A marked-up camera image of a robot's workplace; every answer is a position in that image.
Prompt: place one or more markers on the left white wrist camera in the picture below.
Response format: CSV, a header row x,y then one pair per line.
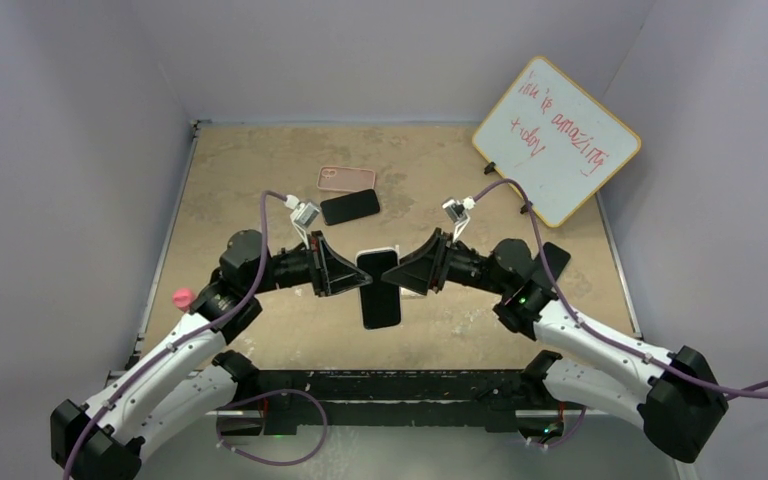
x,y
302,216

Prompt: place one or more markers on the pink phone case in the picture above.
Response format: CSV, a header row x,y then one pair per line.
x,y
345,179

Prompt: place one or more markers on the pink bottle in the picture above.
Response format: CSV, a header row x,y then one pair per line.
x,y
183,298

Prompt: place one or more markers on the clear magsafe phone case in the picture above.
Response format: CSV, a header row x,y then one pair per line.
x,y
408,265

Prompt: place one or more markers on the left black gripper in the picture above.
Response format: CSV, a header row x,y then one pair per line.
x,y
329,272

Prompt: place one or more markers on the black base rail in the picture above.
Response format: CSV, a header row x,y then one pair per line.
x,y
498,401

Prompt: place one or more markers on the grey clear phone case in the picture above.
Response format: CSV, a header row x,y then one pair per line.
x,y
378,250

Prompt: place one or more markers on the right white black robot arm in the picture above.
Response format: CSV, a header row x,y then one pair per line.
x,y
591,364

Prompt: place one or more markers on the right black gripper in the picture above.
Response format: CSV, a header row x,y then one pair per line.
x,y
430,265

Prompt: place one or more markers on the black phone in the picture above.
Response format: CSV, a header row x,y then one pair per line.
x,y
557,260
350,207
379,301

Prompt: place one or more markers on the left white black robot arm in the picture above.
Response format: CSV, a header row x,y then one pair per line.
x,y
191,371

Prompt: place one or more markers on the white board yellow frame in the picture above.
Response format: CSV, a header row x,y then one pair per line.
x,y
555,140

